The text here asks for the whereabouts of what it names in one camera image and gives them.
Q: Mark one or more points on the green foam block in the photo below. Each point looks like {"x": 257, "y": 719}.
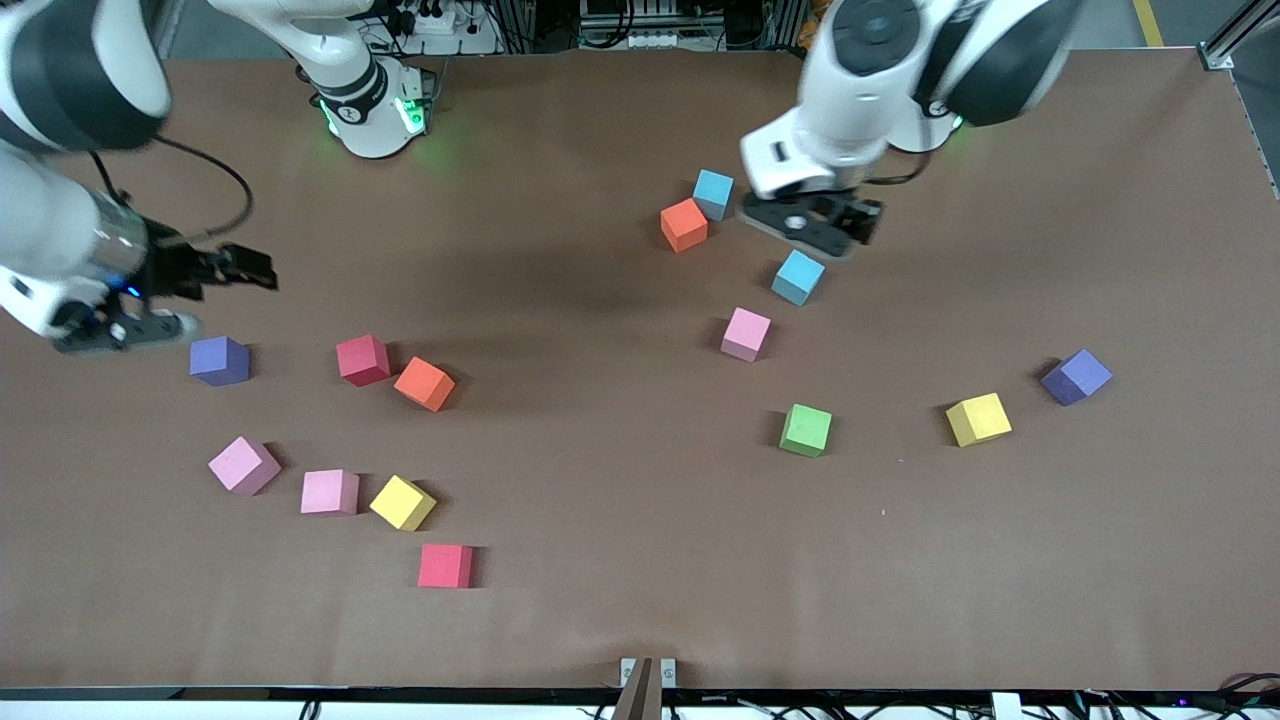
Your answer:
{"x": 806, "y": 430}

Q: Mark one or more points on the orange foam block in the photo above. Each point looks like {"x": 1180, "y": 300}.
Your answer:
{"x": 684, "y": 224}
{"x": 424, "y": 384}

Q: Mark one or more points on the grey table edge bracket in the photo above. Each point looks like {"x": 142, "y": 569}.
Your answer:
{"x": 627, "y": 670}

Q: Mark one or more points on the purple foam block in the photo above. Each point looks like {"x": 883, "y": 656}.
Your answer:
{"x": 220, "y": 360}
{"x": 1076, "y": 376}

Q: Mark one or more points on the white power strip with plugs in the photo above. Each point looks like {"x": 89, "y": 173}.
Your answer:
{"x": 432, "y": 18}

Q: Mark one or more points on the red foam block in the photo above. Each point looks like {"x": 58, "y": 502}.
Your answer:
{"x": 362, "y": 358}
{"x": 445, "y": 565}

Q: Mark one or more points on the yellow foam block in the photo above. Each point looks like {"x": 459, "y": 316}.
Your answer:
{"x": 978, "y": 419}
{"x": 402, "y": 502}

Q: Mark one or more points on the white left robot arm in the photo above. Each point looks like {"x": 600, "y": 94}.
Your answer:
{"x": 880, "y": 60}

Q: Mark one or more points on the pink foam block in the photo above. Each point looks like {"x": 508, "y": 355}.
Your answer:
{"x": 330, "y": 491}
{"x": 746, "y": 333}
{"x": 243, "y": 464}

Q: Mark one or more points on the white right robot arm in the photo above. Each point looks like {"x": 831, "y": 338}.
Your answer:
{"x": 60, "y": 60}

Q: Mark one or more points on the aluminium frame profile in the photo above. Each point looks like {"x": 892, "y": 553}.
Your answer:
{"x": 1235, "y": 35}

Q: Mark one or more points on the small white box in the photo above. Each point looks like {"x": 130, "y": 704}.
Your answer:
{"x": 1005, "y": 707}

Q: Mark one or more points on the blue foam block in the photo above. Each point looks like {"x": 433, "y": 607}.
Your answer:
{"x": 713, "y": 193}
{"x": 798, "y": 276}

